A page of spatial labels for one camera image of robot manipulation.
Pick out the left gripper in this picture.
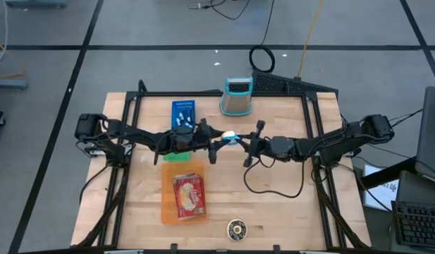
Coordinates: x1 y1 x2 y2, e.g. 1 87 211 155
192 119 235 165

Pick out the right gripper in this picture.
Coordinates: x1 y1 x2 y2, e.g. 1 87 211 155
236 120 274 168

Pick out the blue frosted toy donut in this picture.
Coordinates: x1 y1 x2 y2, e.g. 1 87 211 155
221 130 240 147

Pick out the red snack box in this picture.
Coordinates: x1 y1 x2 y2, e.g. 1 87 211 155
171 172 207 221

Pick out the teal metal box grater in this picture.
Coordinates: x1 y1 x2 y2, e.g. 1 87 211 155
219 76 255 116

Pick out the green plastic tray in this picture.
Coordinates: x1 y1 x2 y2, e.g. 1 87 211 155
163 151 191 163

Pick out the blue plastic tray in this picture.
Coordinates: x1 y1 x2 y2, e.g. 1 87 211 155
171 99 197 131

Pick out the black perforated panel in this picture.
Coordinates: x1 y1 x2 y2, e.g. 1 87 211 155
252 70 340 96

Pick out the orange plastic tray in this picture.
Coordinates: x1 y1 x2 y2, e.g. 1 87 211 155
160 161 209 226

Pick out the chocolate frosted toy donut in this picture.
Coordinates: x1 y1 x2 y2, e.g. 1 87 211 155
226 218 248 242

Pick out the white paper sheet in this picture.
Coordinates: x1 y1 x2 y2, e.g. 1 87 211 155
363 164 400 212

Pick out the black keyboard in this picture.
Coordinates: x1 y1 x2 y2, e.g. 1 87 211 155
391 200 435 253

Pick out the grey floor platform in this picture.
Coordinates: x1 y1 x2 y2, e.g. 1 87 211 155
5 0 68 9
0 77 29 90

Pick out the black aluminium table frame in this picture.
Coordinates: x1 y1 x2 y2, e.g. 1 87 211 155
71 79 372 254

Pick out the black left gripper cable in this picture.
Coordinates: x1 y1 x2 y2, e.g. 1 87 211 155
153 131 176 167

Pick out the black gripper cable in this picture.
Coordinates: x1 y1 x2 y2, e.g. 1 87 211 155
242 158 307 199
153 131 176 167

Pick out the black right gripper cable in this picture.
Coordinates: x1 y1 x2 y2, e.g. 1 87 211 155
242 158 307 199

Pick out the coiled black cable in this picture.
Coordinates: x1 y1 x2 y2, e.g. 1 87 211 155
248 45 276 74

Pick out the yellow cable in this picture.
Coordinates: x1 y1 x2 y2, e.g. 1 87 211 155
296 0 324 79

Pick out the white cable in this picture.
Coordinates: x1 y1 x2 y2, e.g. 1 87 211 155
0 0 10 71

